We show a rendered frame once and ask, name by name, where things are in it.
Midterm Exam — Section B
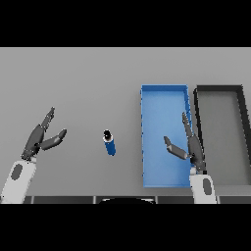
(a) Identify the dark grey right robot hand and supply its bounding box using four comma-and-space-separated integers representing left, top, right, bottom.
163, 111, 208, 175

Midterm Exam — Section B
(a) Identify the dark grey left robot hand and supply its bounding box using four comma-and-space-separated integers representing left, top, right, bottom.
21, 106, 68, 162

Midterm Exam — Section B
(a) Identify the dark grey bin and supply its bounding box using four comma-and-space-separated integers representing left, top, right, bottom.
192, 84, 251, 187

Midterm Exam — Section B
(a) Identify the blue bin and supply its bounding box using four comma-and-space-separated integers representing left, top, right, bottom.
139, 84, 194, 189

